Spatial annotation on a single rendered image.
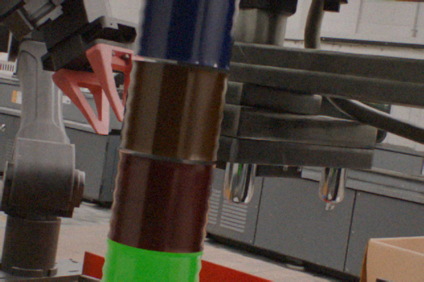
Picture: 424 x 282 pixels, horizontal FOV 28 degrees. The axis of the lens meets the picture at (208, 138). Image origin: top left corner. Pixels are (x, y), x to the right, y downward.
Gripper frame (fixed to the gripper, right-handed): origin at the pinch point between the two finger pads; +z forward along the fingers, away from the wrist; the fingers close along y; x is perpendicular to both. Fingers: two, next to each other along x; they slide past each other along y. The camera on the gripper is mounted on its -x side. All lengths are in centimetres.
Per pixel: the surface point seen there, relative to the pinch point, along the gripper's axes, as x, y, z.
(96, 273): 1.5, -8.5, 13.7
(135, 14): 675, -516, -423
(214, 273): 12.9, -2.2, 16.3
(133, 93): -40, 36, 18
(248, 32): -15.0, 27.4, 6.4
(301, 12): 653, -298, -306
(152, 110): -40, 37, 19
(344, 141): -7.5, 28.0, 14.4
